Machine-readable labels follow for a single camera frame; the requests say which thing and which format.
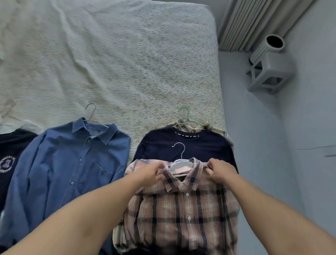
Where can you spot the light green hanger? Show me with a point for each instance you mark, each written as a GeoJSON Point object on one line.
{"type": "Point", "coordinates": [187, 115]}

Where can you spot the cream plaid shirt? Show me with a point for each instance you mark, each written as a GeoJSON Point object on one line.
{"type": "Point", "coordinates": [183, 126]}

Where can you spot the person's left hand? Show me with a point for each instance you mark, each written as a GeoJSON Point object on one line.
{"type": "Point", "coordinates": [149, 173]}

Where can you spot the white zip polo shirt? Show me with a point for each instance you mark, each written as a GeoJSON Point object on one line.
{"type": "Point", "coordinates": [29, 127]}

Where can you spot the pale pink hanger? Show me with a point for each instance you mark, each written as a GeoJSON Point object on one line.
{"type": "Point", "coordinates": [94, 113]}

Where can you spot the person's right forearm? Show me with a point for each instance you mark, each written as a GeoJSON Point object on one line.
{"type": "Point", "coordinates": [283, 215]}

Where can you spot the blue denim shirt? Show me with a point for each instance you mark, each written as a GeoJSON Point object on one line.
{"type": "Point", "coordinates": [57, 168]}

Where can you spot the white plastic stool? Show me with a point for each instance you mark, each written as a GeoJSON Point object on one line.
{"type": "Point", "coordinates": [278, 71]}

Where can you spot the beige curtain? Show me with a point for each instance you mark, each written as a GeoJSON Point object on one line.
{"type": "Point", "coordinates": [257, 23]}

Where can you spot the white plastic hanger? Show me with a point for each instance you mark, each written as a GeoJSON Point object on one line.
{"type": "Point", "coordinates": [181, 163]}

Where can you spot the navy Skechers tee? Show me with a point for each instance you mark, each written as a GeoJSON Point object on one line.
{"type": "Point", "coordinates": [162, 147]}

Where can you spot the person's left forearm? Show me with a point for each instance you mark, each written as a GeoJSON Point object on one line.
{"type": "Point", "coordinates": [78, 220]}

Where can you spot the bed with white bedspread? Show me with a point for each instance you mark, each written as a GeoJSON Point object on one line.
{"type": "Point", "coordinates": [118, 52]}

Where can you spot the navy Vacation logo t-shirt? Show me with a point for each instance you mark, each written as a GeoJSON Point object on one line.
{"type": "Point", "coordinates": [10, 147]}

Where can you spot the pink plaid shirt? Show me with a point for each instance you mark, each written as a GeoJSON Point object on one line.
{"type": "Point", "coordinates": [183, 215]}

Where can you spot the white cylindrical bin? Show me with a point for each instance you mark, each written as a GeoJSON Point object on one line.
{"type": "Point", "coordinates": [267, 47]}

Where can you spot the person's right hand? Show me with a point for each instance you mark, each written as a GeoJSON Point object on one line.
{"type": "Point", "coordinates": [221, 172]}

